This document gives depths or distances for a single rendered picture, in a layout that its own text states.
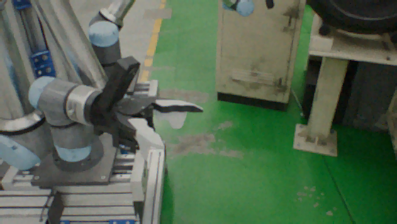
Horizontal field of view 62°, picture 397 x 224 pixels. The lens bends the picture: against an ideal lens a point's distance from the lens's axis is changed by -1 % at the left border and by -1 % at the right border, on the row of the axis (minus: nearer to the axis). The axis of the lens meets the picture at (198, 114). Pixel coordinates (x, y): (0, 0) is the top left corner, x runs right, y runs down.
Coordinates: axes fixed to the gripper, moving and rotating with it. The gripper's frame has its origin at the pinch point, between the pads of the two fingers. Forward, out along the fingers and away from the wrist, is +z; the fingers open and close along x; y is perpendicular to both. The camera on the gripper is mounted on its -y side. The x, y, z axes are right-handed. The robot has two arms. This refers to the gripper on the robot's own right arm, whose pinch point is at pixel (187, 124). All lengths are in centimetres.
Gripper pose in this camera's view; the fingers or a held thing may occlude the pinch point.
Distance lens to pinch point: 58.5
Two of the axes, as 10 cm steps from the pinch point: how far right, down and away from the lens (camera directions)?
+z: 9.1, 2.4, -3.5
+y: -0.6, 8.9, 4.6
